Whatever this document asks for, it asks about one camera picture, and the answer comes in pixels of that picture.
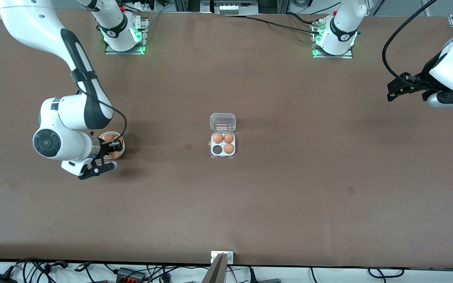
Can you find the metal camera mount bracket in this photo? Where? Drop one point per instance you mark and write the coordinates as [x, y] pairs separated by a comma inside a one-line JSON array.
[[230, 257]]

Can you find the white power strip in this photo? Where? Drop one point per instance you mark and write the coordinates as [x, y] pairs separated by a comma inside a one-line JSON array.
[[144, 6]]

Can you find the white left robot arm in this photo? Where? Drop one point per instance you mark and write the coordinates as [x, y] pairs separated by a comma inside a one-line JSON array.
[[340, 33]]

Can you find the grey camera mount bar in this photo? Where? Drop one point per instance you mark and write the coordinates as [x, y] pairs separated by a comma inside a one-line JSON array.
[[215, 273]]

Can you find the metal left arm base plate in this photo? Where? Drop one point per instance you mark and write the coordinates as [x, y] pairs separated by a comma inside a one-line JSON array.
[[348, 56]]

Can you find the orange black connector block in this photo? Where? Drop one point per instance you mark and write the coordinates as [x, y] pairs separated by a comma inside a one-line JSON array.
[[130, 274]]

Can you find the clear plastic egg box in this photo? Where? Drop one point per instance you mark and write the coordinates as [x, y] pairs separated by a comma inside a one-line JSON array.
[[222, 122]]

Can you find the white round bowl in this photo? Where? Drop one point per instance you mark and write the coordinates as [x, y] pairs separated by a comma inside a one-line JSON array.
[[121, 155]]

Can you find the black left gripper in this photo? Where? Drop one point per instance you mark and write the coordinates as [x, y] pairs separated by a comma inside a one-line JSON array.
[[424, 78]]

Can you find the grey control device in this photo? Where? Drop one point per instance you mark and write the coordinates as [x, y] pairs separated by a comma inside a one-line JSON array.
[[228, 7]]

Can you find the black power adapter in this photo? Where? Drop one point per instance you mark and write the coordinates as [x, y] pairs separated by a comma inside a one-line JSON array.
[[0, 279]]

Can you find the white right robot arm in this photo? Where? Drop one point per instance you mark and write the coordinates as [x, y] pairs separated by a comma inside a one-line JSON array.
[[65, 118]]

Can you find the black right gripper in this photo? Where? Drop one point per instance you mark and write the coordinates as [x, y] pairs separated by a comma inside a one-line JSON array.
[[104, 148]]

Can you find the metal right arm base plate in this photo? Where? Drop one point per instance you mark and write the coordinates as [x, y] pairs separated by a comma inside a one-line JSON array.
[[110, 51]]

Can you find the brown egg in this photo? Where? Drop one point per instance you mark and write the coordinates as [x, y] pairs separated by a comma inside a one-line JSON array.
[[107, 137], [229, 137], [112, 155], [229, 148], [218, 138]]

